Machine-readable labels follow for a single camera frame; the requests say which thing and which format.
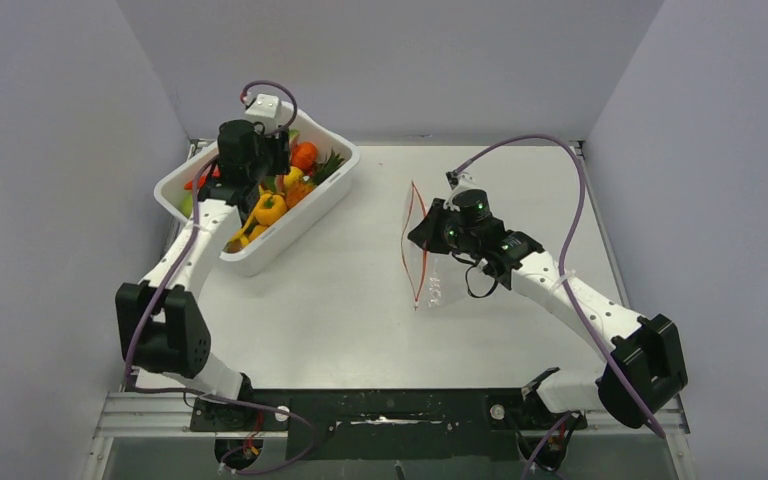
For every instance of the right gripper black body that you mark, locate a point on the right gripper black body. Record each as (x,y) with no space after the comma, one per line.
(443,235)

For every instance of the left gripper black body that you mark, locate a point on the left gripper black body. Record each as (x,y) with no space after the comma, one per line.
(275,161)

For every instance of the clear zip bag red zipper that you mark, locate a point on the clear zip bag red zipper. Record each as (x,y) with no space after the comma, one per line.
(434,280)

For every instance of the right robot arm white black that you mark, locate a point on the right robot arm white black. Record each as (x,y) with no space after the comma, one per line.
(644,363)

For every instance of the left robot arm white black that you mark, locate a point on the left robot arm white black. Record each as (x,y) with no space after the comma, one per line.
(162,329)

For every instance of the orange tomato toy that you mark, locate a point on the orange tomato toy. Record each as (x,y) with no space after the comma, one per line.
(304,157)

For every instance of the yellow lemon toy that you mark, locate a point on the yellow lemon toy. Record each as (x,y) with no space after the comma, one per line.
(294,176)

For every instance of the pineapple toy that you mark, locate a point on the pineapple toy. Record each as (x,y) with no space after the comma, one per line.
(298,192)

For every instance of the yellow bell pepper toy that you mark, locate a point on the yellow bell pepper toy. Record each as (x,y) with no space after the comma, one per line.
(269,209)

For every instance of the yellow banana toy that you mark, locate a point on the yellow banana toy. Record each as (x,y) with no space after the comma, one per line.
(240,239)

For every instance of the orange carrot toy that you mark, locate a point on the orange carrot toy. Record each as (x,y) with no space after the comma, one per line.
(202,179)

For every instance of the white plastic bin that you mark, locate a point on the white plastic bin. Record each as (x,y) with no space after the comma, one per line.
(170,191)

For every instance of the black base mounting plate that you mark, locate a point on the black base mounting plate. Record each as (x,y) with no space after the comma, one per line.
(499,424)

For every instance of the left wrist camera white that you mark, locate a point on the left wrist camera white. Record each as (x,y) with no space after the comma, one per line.
(265,109)

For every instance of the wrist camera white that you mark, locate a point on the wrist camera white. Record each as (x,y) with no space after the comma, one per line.
(265,109)
(458,183)

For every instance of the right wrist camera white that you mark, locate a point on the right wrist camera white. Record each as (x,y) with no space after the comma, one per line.
(458,183)

